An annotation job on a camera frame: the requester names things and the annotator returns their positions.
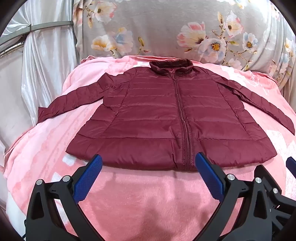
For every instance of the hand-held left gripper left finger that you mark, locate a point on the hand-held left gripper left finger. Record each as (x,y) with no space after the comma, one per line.
(91,172)

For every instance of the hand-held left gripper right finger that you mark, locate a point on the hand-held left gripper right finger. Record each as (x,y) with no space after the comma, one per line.
(208,173)

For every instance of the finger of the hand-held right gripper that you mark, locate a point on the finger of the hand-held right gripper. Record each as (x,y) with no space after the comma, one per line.
(291,164)
(281,188)

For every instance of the maroon puffer jacket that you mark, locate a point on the maroon puffer jacket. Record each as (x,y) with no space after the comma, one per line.
(150,115)

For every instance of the pink printed blanket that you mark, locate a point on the pink printed blanket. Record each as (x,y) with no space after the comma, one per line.
(138,197)

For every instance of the white satin curtain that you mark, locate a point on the white satin curtain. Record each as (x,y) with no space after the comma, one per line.
(46,69)

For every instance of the grey floral quilt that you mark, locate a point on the grey floral quilt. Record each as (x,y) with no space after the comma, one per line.
(161,27)

